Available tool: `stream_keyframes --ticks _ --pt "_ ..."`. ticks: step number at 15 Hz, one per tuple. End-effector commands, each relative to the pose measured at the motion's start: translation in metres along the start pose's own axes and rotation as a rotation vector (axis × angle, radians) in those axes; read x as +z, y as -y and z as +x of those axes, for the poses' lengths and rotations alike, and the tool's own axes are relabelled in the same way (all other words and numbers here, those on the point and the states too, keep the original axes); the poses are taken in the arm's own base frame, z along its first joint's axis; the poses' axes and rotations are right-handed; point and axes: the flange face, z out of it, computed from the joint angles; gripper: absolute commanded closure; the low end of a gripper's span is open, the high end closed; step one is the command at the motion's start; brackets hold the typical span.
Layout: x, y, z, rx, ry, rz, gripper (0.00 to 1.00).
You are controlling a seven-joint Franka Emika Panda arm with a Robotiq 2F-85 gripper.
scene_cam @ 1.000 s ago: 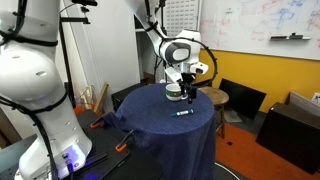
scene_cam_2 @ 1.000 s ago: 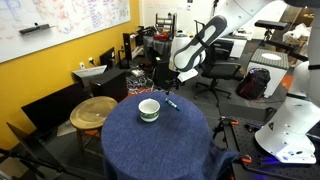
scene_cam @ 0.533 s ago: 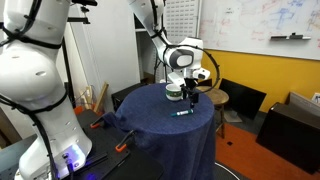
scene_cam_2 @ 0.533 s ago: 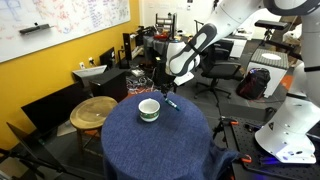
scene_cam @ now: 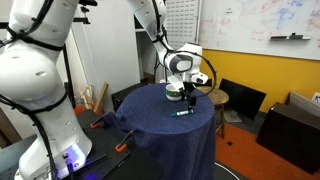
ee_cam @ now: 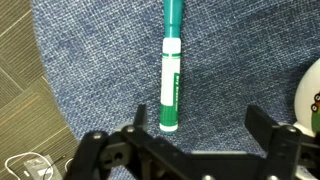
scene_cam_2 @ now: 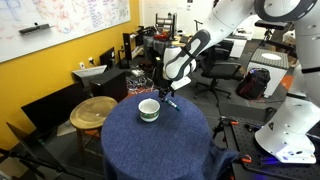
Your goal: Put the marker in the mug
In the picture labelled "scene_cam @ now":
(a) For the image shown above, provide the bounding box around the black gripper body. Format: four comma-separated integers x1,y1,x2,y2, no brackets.
181,80,198,98

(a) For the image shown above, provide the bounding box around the teal and white marker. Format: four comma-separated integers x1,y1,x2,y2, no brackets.
170,109,195,118

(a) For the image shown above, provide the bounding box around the white mug with green band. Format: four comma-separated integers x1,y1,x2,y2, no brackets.
165,83,184,102

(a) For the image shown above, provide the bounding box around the round wooden stool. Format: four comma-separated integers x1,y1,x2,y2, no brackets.
195,85,230,139

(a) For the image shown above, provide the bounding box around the gray floor sheet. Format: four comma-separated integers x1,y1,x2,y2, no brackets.
223,109,244,124

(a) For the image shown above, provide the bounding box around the blue cloth covered table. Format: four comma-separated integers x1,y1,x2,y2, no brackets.
99,82,217,180

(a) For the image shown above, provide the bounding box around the large black monitor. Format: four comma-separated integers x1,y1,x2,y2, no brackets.
218,78,268,120

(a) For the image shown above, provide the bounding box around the black PC tower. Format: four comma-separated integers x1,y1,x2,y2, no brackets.
110,82,148,113

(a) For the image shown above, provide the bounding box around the white pegboard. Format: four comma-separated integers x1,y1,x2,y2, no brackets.
164,0,202,84

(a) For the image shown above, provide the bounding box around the gray round floor base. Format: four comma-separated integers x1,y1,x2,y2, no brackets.
213,161,241,180

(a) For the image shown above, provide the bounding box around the wooden plank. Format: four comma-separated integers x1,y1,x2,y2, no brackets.
92,81,110,114
81,85,95,109

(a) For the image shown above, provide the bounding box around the large whiteboard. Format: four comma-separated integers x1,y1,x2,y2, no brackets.
198,0,320,62

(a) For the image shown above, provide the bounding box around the orange bucket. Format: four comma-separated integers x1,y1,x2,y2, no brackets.
73,104,96,116

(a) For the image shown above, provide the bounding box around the black box cabinet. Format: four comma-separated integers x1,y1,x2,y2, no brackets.
255,102,320,175

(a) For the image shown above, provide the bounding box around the white backed monitor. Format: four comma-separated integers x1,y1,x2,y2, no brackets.
288,91,320,118

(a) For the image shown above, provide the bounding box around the black whiteboard tray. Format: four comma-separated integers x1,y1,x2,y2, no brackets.
269,32,312,42

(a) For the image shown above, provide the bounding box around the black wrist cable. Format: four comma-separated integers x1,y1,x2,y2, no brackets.
163,49,218,99

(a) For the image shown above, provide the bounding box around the orange handled clamp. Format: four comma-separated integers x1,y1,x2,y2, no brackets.
114,129,136,153
89,116,105,129

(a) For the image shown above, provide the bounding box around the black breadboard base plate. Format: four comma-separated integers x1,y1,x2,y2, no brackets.
0,109,164,180

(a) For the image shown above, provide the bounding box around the black camera pole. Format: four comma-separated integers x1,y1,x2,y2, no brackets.
60,0,99,109

